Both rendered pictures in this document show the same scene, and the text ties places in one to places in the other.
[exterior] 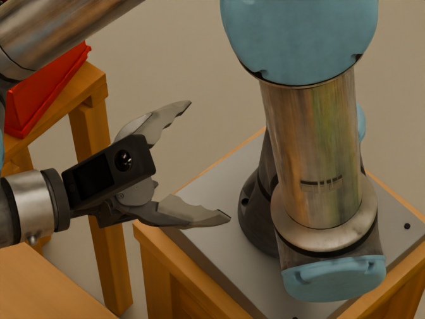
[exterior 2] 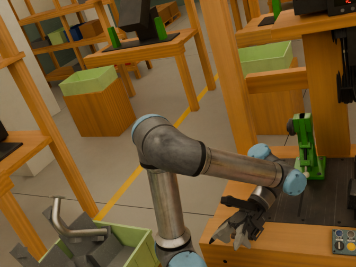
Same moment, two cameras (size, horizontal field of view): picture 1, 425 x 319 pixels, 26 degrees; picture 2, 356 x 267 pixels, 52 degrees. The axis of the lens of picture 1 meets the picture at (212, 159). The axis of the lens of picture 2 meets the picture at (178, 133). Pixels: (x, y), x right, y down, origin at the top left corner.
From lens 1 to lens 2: 1.50 m
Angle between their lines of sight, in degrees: 100
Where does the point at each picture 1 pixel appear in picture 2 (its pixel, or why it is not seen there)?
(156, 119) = (239, 232)
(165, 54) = not seen: outside the picture
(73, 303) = (265, 244)
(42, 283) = (280, 244)
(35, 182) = (258, 192)
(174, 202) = (223, 227)
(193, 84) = not seen: outside the picture
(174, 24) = not seen: outside the picture
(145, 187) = (232, 219)
